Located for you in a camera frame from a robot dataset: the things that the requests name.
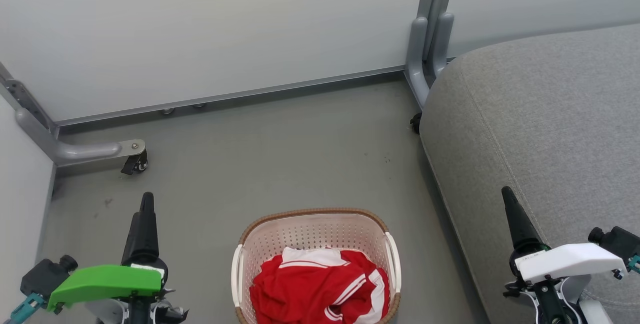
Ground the white laundry basket brown rim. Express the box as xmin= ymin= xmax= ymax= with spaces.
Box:
xmin=231 ymin=208 xmax=402 ymax=324

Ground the red white sports shirt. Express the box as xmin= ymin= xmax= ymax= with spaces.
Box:
xmin=249 ymin=247 xmax=373 ymax=324

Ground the teal left camera connector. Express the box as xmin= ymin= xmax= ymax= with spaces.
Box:
xmin=4 ymin=293 xmax=45 ymax=324

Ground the red and white jersey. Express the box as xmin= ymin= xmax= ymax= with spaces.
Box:
xmin=325 ymin=259 xmax=391 ymax=324

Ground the grey fabric sofa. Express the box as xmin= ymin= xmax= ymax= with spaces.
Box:
xmin=419 ymin=23 xmax=640 ymax=324

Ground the grey partition edge rail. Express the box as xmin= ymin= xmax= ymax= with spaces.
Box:
xmin=34 ymin=164 xmax=57 ymax=266

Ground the grey partition foot with plate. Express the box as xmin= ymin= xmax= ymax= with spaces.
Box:
xmin=0 ymin=62 xmax=146 ymax=167

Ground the grey partition base rail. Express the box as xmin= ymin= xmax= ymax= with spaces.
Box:
xmin=54 ymin=66 xmax=407 ymax=128

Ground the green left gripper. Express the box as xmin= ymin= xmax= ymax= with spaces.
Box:
xmin=47 ymin=192 xmax=169 ymax=313

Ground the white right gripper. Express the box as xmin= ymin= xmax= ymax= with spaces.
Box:
xmin=501 ymin=186 xmax=628 ymax=286

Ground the black caster wheel with brake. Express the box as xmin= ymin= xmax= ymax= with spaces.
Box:
xmin=121 ymin=149 xmax=149 ymax=176

